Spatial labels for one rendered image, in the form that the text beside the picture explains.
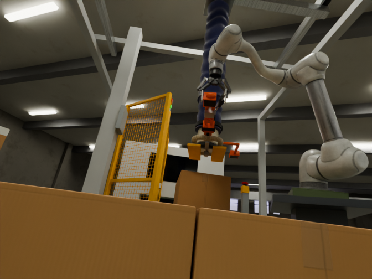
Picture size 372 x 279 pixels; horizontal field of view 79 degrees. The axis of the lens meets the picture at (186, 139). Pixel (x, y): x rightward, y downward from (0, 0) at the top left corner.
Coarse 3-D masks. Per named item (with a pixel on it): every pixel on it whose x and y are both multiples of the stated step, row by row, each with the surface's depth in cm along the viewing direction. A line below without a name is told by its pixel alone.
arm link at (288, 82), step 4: (288, 72) 149; (288, 76) 148; (284, 80) 150; (288, 80) 149; (292, 80) 147; (280, 84) 153; (284, 84) 152; (288, 84) 151; (292, 84) 149; (296, 84) 148; (300, 84) 148; (288, 88) 156; (292, 88) 155; (296, 88) 154; (300, 88) 156
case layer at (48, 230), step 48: (0, 192) 35; (48, 192) 36; (0, 240) 33; (48, 240) 33; (96, 240) 34; (144, 240) 34; (192, 240) 35; (240, 240) 36; (288, 240) 36; (336, 240) 37
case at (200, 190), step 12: (180, 180) 172; (192, 180) 173; (204, 180) 174; (216, 180) 175; (228, 180) 176; (180, 192) 169; (192, 192) 170; (204, 192) 171; (216, 192) 172; (228, 192) 173; (180, 204) 165; (192, 204) 166; (204, 204) 167; (216, 204) 168; (228, 204) 169
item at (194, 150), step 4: (188, 144) 166; (192, 144) 166; (196, 144) 165; (200, 144) 166; (188, 148) 171; (192, 148) 170; (196, 148) 169; (200, 148) 170; (188, 152) 180; (192, 152) 179; (196, 152) 178; (200, 152) 179; (192, 156) 188; (196, 156) 187; (200, 156) 190
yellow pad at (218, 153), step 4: (216, 148) 164; (220, 148) 164; (224, 148) 163; (212, 152) 174; (216, 152) 172; (220, 152) 171; (224, 152) 170; (212, 156) 182; (216, 156) 181; (220, 156) 180; (212, 160) 191; (216, 160) 190; (220, 160) 189
